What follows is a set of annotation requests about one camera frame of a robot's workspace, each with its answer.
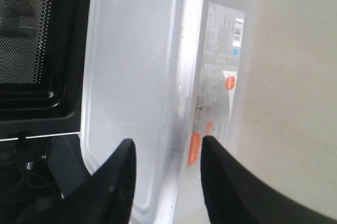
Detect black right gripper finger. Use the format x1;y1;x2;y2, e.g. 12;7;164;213
200;136;336;223

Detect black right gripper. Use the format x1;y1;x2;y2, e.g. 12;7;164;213
1;135;136;223

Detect white lidded plastic container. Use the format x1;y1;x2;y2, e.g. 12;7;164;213
80;0;257;223

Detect white microwave door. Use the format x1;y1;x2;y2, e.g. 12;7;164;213
1;0;90;140

